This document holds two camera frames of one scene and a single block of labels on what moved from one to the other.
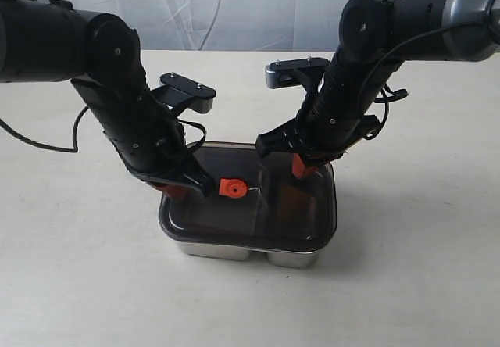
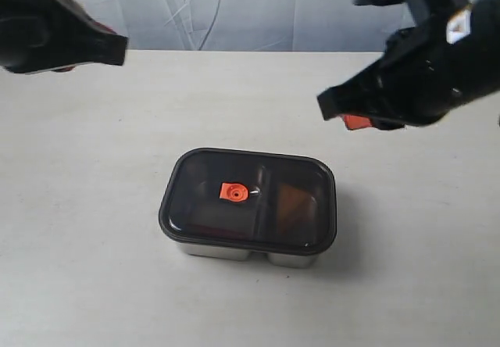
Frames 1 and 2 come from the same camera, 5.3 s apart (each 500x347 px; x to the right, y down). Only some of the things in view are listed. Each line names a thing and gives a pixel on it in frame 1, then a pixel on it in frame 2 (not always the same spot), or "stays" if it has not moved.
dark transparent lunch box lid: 255,202 stays
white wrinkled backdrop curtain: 225,11 stays
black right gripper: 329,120 → 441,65
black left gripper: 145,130 → 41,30
